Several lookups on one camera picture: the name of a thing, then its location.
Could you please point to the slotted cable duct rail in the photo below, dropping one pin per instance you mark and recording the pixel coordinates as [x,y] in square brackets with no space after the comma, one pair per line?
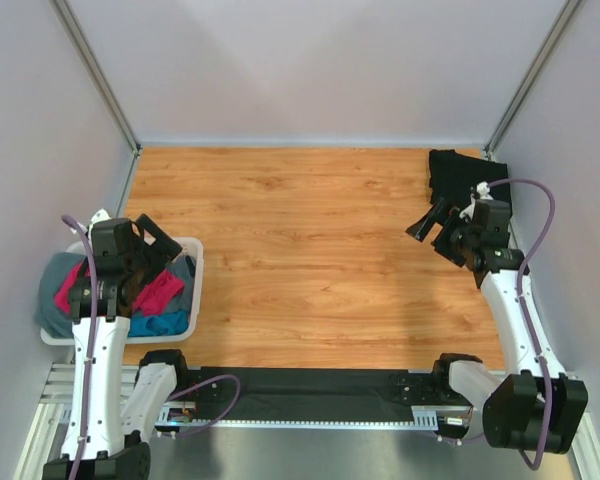
[422,421]

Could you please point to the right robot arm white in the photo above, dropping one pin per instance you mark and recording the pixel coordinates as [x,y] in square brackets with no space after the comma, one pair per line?
[537,406]

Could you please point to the blue t-shirt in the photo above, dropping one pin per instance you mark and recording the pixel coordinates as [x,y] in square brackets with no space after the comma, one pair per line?
[167,324]

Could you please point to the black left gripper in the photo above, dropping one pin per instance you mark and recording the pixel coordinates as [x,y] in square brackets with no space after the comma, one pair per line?
[161,250]

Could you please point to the aluminium frame post left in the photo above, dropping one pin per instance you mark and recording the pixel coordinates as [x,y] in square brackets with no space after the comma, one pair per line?
[78,38]

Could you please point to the white plastic laundry basket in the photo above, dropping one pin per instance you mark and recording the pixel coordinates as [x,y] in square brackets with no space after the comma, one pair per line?
[192,248]

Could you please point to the aluminium frame post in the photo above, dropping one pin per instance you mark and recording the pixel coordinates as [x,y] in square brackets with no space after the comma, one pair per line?
[550,43]
[78,38]

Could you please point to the grey t-shirt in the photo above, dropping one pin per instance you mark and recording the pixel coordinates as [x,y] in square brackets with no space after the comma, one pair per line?
[54,319]

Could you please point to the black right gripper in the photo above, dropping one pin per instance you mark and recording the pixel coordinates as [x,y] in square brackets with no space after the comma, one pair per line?
[439,214]

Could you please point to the black base mat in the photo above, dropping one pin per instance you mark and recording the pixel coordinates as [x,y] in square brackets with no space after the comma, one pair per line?
[349,395]

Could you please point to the aluminium frame post right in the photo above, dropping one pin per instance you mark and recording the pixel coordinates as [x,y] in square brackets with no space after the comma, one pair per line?
[550,43]

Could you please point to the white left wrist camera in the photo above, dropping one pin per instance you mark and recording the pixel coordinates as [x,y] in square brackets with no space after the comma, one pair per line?
[99,216]

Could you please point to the pink t-shirt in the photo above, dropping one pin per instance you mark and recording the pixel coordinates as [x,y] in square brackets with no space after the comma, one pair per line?
[169,292]

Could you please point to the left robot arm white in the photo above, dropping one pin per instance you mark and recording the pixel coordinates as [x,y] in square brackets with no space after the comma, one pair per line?
[108,436]

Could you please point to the black t-shirt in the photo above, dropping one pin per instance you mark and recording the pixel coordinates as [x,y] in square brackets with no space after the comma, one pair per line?
[454,178]

